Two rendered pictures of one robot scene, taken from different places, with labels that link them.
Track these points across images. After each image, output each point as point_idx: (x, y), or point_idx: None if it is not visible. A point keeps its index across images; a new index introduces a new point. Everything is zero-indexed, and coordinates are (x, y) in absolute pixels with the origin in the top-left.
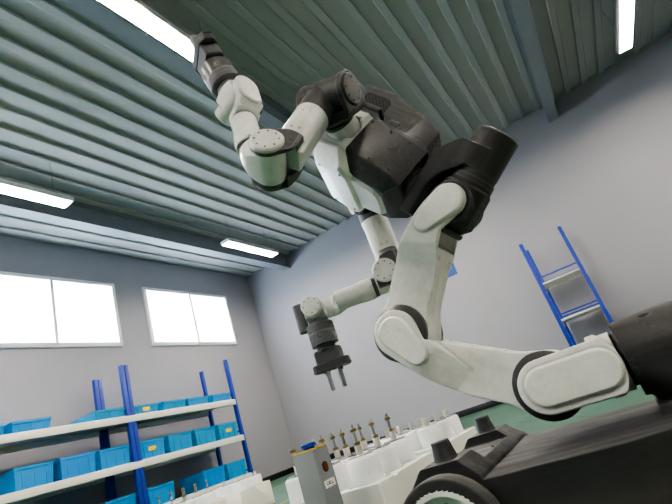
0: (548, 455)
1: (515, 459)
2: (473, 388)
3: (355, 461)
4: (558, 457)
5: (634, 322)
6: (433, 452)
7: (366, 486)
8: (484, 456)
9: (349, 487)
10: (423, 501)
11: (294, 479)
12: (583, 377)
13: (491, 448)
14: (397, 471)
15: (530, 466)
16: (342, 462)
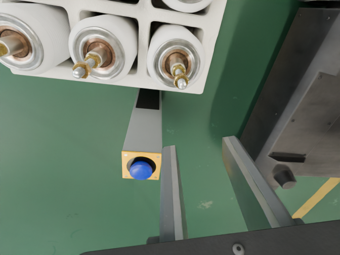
0: (330, 163)
1: (320, 150)
2: None
3: (175, 90)
4: (327, 173)
5: None
6: (279, 183)
7: (183, 92)
8: (306, 156)
9: (140, 54)
10: None
11: (35, 74)
12: None
13: (324, 130)
14: (217, 33)
15: (312, 175)
16: (128, 49)
